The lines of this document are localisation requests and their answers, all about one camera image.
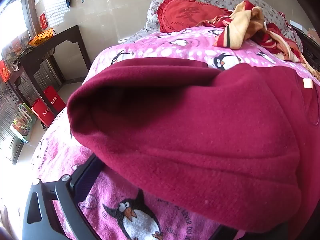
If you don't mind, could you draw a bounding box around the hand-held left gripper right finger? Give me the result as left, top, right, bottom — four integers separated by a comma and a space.
211, 226, 240, 240

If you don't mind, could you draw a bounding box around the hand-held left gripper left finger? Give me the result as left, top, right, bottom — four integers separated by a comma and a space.
22, 152, 105, 240

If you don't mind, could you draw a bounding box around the maroon fleece sweater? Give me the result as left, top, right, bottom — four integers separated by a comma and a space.
67, 57, 320, 233

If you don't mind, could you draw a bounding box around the red paper bag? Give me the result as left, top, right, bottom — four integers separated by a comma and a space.
44, 85, 67, 113
31, 97, 55, 128

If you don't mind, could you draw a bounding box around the colourful gift box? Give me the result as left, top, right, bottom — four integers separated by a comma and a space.
10, 102, 38, 143

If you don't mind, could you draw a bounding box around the red hanging decoration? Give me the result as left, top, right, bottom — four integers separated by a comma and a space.
0, 60, 12, 82

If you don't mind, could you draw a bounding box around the dark wooden side table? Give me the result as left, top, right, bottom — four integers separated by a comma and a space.
15, 25, 92, 110

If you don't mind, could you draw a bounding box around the orange plastic basket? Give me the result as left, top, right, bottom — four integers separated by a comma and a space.
28, 27, 55, 47

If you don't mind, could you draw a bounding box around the pink penguin print blanket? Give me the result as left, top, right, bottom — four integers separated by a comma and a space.
30, 26, 320, 240

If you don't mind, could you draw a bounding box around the dark carved wooden headboard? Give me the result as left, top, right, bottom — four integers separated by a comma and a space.
290, 21, 320, 68

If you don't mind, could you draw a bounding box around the orange and red crumpled blanket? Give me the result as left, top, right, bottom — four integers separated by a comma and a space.
212, 0, 320, 80

